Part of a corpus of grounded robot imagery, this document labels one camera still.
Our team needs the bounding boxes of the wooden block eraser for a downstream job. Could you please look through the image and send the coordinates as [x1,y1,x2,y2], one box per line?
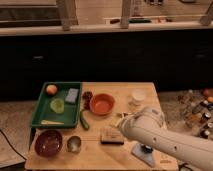
[100,126,124,145]

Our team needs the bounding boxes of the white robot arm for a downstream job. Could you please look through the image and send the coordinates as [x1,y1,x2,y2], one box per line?
[117,106,213,171]

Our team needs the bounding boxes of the red bowl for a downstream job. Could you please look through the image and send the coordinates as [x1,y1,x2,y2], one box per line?
[89,93,115,116]

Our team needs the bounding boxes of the green cucumber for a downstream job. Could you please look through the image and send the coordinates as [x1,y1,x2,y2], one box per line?
[79,109,90,130]

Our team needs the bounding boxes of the dark red grapes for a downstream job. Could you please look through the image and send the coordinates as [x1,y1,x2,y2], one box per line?
[82,91,93,110]

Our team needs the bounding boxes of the small metal cup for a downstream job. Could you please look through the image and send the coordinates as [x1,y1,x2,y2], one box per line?
[67,136,81,153]

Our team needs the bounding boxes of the grey blue sponge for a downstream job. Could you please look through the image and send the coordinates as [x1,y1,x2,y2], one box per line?
[65,88,79,103]

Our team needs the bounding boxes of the green plastic tray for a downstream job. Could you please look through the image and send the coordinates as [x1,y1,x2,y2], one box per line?
[31,82,82,129]

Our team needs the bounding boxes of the light green plastic cup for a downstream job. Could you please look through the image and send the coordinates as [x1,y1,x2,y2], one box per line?
[50,98,64,114]

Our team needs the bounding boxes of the orange fruit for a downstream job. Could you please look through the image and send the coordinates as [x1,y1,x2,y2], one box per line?
[46,85,57,95]

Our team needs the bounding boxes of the wooden stick in tray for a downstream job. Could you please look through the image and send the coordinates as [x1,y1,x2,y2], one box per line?
[41,120,64,125]

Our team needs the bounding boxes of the spice bottle rack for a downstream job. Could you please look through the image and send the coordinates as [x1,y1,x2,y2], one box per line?
[178,89,213,139]

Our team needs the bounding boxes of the white handled black brush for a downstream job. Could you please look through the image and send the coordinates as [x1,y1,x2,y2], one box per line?
[141,144,153,154]

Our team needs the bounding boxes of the black cable right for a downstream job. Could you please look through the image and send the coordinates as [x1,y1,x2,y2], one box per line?
[178,162,193,171]

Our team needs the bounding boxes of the black cable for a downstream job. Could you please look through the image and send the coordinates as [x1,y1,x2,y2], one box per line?
[0,129,28,162]
[178,162,193,171]

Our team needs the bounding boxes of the black cable left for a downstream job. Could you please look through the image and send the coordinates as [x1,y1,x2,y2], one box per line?
[0,129,28,162]

